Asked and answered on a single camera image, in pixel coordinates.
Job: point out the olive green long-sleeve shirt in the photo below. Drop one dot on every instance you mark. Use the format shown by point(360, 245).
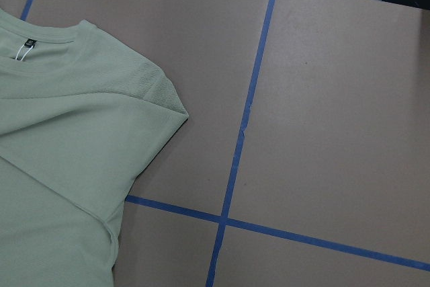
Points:
point(82, 116)

